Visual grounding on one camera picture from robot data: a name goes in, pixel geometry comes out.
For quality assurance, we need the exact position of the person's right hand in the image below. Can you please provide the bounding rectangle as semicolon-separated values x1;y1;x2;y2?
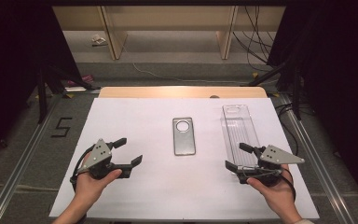
246;165;296;216

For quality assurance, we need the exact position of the bundle of black cables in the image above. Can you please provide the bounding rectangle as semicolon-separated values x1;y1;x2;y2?
232;5;281;73

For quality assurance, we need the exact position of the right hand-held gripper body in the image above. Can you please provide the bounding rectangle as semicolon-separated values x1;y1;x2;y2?
243;145;306;187

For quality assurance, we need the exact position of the aluminium floor rail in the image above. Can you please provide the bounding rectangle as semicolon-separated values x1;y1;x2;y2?
279;92;355;224
0;92;62;224

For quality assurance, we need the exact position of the pink object on floor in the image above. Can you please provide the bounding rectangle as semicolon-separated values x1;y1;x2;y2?
67;74;94;88

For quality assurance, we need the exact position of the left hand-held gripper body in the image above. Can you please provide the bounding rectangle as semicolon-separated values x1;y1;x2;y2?
76;138;120;181

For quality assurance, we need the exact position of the crumpled white paper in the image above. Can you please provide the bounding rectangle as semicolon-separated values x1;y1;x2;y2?
91;34;107;46

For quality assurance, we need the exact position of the person's left hand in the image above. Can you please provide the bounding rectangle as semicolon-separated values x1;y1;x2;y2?
74;169;123;206

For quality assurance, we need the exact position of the dark curtain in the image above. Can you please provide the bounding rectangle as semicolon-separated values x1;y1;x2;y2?
0;0;82;162
267;0;358;213

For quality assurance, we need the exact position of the grey phone case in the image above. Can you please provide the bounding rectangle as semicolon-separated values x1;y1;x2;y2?
172;117;197;157

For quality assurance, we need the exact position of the white table mat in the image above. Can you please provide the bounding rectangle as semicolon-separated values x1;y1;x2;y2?
48;97;321;221

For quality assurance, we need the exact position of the thin white floor cable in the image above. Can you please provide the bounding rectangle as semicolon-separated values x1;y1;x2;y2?
122;43;241;85

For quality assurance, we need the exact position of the light wooden shelf unit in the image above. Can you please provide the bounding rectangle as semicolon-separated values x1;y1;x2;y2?
51;5;287;61

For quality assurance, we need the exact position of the clear plastic tray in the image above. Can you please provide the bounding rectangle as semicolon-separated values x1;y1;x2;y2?
220;104;262;175

